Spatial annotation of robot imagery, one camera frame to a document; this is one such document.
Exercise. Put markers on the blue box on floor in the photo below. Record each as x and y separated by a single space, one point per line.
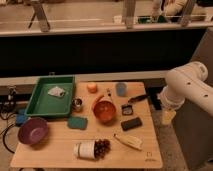
20 117

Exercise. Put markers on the teal green sponge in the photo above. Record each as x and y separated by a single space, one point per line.
77 123

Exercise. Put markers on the green plastic tray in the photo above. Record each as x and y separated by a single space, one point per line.
41 104

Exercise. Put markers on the black rectangular block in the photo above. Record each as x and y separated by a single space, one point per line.
130 124

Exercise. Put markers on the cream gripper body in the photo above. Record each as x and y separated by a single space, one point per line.
167 116

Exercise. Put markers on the purple bowl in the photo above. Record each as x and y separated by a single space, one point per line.
33 131

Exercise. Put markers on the crumpled white paper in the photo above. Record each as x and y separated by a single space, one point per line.
56 92

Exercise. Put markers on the white cylinder can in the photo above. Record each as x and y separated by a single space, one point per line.
84 150

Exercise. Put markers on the dark grape bunch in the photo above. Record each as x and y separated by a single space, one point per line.
102 146

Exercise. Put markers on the black handled tool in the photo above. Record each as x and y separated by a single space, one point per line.
137 98

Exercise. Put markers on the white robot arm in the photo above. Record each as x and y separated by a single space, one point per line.
185 82

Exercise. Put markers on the orange fruit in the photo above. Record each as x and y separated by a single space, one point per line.
92 87

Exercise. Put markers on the orange bowl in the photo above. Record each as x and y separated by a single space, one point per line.
104 111

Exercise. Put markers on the banana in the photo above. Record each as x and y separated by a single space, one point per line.
128 140

